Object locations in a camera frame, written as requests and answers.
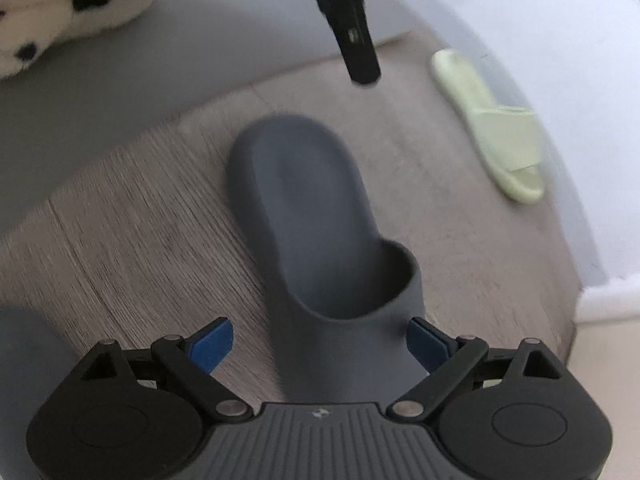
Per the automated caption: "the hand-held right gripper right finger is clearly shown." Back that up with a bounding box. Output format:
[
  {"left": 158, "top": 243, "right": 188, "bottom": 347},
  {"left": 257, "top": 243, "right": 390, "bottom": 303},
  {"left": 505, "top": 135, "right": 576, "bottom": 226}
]
[{"left": 387, "top": 317, "right": 566, "bottom": 420}]

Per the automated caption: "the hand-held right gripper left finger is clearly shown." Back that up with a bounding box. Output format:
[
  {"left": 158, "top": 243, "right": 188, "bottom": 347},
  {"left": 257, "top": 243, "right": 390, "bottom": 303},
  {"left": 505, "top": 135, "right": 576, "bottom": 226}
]
[{"left": 80, "top": 317, "right": 251, "bottom": 420}]

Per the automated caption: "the grey slide sandal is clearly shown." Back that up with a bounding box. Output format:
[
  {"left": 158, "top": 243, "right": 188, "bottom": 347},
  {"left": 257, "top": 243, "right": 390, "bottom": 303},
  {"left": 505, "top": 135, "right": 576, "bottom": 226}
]
[{"left": 226, "top": 114, "right": 426, "bottom": 406}]

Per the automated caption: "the light green slide sandal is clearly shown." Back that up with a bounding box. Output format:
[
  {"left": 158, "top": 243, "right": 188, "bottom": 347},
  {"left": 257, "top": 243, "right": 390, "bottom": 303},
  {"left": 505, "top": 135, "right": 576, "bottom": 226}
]
[{"left": 431, "top": 49, "right": 546, "bottom": 205}]

